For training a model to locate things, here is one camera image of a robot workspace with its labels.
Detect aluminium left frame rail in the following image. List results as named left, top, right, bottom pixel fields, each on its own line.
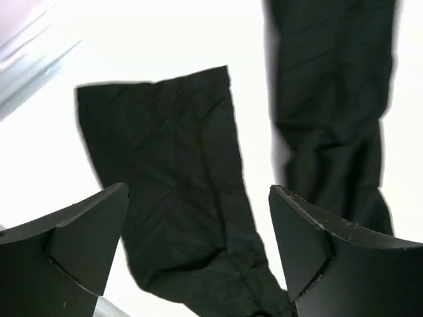
left=1, top=2, right=81, bottom=120

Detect black trousers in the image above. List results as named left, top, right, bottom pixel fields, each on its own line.
left=76, top=1, right=396, bottom=316

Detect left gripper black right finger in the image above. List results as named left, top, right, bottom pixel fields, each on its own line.
left=269, top=186, right=422, bottom=317

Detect aluminium front frame rail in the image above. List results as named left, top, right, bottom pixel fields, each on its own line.
left=93, top=297, right=130, bottom=317

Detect aluminium frame rail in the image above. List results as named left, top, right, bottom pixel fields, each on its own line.
left=1, top=2, right=81, bottom=120
left=93, top=297, right=130, bottom=317

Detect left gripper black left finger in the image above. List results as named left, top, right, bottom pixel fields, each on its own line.
left=1, top=183, right=129, bottom=317

